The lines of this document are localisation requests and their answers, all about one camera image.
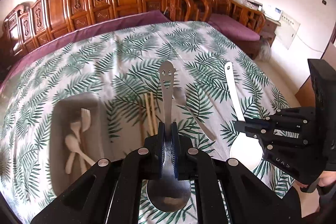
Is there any smiley handle metal spoon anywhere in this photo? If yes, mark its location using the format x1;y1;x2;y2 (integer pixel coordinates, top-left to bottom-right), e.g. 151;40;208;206
146;61;192;213

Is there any white plastic fork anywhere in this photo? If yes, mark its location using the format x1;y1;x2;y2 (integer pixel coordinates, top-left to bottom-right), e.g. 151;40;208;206
79;108;91;173

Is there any leaf print tablecloth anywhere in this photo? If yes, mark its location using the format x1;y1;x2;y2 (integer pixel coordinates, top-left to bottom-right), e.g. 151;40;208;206
0;21;301;224

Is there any brown board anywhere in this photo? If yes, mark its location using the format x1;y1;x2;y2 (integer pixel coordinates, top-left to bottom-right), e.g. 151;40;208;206
294;43;336;109

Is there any white leaning panel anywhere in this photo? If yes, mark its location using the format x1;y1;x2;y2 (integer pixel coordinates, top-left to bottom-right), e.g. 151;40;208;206
276;11;301;50

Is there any small metal spoon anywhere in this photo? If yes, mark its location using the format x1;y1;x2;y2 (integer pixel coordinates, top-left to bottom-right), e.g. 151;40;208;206
173;87;217;141

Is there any long purple sofa cushion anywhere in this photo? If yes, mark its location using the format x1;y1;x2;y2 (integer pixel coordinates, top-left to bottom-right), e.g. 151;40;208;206
0;10;172;91

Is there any white ceramic spoon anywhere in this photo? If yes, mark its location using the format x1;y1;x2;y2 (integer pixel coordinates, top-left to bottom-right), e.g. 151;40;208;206
224;62;264;172

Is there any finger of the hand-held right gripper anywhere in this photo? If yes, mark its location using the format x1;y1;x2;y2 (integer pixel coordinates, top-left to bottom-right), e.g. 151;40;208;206
258;129;316;154
233;107;316;136

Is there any white box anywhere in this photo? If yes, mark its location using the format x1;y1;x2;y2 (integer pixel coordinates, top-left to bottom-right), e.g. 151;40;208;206
265;5;283;21

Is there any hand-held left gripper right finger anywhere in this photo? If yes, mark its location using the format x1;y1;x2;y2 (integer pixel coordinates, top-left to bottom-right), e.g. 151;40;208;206
171;122;298;224

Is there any clear plastic bag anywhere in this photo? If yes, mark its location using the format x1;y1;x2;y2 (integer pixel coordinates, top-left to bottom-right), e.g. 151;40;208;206
256;39;272;62

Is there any white plastic spoon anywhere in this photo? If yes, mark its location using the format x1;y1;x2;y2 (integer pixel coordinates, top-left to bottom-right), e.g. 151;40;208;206
65;121;82;175
64;134;96;165

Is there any wooden side table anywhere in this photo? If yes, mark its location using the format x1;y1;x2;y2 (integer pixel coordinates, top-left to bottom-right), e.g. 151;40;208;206
259;13;281;46

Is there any person's right hand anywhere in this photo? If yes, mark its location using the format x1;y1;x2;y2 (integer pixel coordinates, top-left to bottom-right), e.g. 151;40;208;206
319;168;336;188

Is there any wooden chopstick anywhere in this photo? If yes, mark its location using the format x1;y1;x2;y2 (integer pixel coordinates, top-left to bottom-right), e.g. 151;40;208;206
149;92;158;135
143;93;152;136

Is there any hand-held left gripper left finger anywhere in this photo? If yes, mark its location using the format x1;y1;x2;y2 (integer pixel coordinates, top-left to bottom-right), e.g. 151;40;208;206
30;122;166;224

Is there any grey rectangular container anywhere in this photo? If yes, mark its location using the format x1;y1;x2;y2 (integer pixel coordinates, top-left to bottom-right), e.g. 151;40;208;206
50;92;106;197

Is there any grey white tabletop device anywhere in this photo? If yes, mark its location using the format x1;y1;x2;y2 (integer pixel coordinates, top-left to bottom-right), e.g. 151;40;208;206
245;0;263;12

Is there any purple armchair cushion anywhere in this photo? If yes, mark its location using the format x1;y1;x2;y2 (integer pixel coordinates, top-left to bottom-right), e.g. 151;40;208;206
208;13;260;41

